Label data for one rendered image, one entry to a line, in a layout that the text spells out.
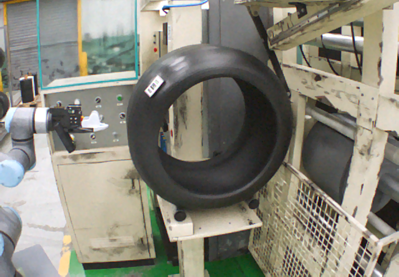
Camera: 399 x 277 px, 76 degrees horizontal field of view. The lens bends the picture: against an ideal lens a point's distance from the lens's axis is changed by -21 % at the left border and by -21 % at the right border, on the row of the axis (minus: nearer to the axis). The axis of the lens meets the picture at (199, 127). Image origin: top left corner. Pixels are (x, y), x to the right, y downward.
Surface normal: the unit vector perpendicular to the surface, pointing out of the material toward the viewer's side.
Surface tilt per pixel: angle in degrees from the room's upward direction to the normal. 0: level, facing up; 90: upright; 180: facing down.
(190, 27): 90
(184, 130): 90
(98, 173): 90
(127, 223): 90
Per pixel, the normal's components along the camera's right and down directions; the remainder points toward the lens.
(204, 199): 0.19, 0.47
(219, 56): 0.14, -0.50
